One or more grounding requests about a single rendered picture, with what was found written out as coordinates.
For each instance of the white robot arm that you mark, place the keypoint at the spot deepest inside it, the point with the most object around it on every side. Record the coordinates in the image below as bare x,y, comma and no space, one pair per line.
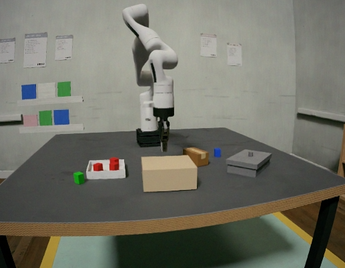
147,45

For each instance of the blue block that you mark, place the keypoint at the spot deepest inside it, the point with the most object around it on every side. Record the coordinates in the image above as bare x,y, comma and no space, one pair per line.
217,152

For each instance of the green block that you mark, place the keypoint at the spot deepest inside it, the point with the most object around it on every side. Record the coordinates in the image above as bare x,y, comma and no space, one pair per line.
79,178

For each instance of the red block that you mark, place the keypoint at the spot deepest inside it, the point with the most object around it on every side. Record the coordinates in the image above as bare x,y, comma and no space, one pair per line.
114,166
98,167
114,160

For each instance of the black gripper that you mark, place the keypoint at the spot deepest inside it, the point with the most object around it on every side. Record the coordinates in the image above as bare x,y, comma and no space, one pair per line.
163,125

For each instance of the brown cardboard box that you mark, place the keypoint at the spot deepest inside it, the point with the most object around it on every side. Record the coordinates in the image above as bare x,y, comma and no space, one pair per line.
198,156

